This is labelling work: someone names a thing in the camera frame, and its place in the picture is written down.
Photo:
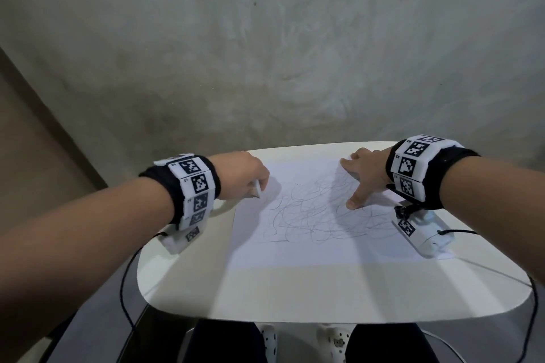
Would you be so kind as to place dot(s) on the person's right hand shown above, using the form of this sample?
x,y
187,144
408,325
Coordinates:
x,y
368,171

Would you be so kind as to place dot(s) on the person's left hand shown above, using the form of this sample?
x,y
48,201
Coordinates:
x,y
240,175

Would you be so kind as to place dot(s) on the white eraser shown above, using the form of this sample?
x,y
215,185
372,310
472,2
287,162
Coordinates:
x,y
256,190

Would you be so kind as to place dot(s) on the white paper sheet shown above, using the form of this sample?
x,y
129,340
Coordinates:
x,y
298,248

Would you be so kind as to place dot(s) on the person's right forearm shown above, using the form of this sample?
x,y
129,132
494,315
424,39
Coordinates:
x,y
502,205

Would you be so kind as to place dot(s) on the person's left forearm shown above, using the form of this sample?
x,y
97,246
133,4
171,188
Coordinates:
x,y
85,248

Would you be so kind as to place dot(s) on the person's left leg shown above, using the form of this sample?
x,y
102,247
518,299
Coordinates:
x,y
225,345

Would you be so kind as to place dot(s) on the person's leg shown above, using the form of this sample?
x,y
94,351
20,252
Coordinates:
x,y
387,345
225,345

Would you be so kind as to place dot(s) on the person's right leg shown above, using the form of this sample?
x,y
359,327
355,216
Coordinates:
x,y
387,345

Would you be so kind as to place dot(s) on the white perforated clog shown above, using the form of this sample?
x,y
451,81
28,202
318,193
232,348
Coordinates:
x,y
269,345
334,343

